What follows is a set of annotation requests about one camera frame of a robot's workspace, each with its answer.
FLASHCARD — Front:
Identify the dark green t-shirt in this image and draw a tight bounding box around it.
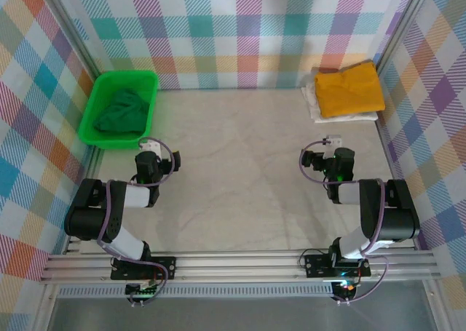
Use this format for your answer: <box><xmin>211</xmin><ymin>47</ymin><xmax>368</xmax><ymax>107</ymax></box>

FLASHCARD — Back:
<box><xmin>92</xmin><ymin>87</ymin><xmax>152</xmax><ymax>137</ymax></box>

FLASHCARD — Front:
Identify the folded white t-shirt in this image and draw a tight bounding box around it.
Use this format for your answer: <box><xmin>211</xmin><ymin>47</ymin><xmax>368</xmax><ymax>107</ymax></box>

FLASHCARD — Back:
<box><xmin>301</xmin><ymin>67</ymin><xmax>379</xmax><ymax>124</ymax></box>

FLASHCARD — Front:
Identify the bright green plastic basket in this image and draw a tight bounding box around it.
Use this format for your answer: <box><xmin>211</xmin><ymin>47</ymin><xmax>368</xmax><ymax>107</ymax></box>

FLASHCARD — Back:
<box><xmin>78</xmin><ymin>70</ymin><xmax>160</xmax><ymax>151</ymax></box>

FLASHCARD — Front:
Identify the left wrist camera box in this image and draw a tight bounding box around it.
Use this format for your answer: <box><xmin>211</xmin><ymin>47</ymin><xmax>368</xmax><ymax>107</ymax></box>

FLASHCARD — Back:
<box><xmin>140</xmin><ymin>141</ymin><xmax>162</xmax><ymax>161</ymax></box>

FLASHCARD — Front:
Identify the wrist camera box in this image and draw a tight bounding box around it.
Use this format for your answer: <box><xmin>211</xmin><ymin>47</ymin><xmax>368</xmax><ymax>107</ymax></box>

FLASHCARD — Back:
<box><xmin>325</xmin><ymin>134</ymin><xmax>344</xmax><ymax>153</ymax></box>
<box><xmin>140</xmin><ymin>141</ymin><xmax>162</xmax><ymax>161</ymax></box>

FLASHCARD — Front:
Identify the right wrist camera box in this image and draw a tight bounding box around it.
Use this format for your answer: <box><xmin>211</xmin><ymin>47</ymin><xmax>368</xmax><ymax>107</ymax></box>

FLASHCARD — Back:
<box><xmin>325</xmin><ymin>134</ymin><xmax>344</xmax><ymax>153</ymax></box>

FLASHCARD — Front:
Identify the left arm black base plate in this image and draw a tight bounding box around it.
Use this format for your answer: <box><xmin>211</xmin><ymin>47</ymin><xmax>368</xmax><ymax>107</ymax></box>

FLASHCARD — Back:
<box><xmin>111</xmin><ymin>256</ymin><xmax>177</xmax><ymax>281</ymax></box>

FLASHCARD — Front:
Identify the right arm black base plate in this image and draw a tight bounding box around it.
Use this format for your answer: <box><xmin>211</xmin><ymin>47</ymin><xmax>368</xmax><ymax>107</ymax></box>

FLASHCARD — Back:
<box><xmin>304</xmin><ymin>253</ymin><xmax>371</xmax><ymax>278</ymax></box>

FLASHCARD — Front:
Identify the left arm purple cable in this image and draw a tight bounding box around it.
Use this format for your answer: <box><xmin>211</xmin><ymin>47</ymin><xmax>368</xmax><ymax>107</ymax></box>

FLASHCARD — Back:
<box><xmin>96</xmin><ymin>137</ymin><xmax>174</xmax><ymax>306</ymax></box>

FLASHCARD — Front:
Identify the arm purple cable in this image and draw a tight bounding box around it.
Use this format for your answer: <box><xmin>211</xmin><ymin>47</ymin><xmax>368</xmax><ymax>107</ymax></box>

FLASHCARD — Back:
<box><xmin>299</xmin><ymin>137</ymin><xmax>390</xmax><ymax>306</ymax></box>
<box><xmin>96</xmin><ymin>137</ymin><xmax>174</xmax><ymax>306</ymax></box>

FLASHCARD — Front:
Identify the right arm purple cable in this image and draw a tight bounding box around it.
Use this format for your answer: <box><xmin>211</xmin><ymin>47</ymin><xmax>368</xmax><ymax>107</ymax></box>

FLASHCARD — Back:
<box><xmin>299</xmin><ymin>137</ymin><xmax>390</xmax><ymax>306</ymax></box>

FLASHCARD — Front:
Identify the aluminium mounting rail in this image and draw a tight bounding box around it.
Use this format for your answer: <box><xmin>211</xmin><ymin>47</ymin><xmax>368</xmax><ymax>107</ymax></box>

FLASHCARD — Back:
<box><xmin>39</xmin><ymin>249</ymin><xmax>443</xmax><ymax>284</ymax></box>

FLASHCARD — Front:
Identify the slotted grey cable duct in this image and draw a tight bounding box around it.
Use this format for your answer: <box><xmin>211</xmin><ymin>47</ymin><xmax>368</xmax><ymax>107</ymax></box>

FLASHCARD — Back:
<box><xmin>58</xmin><ymin>286</ymin><xmax>334</xmax><ymax>298</ymax></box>

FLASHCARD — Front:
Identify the aluminium frame post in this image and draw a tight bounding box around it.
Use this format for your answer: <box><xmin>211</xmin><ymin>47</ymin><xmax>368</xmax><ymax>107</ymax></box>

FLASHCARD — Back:
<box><xmin>373</xmin><ymin>0</ymin><xmax>436</xmax><ymax>73</ymax></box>
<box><xmin>39</xmin><ymin>0</ymin><xmax>105</xmax><ymax>78</ymax></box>

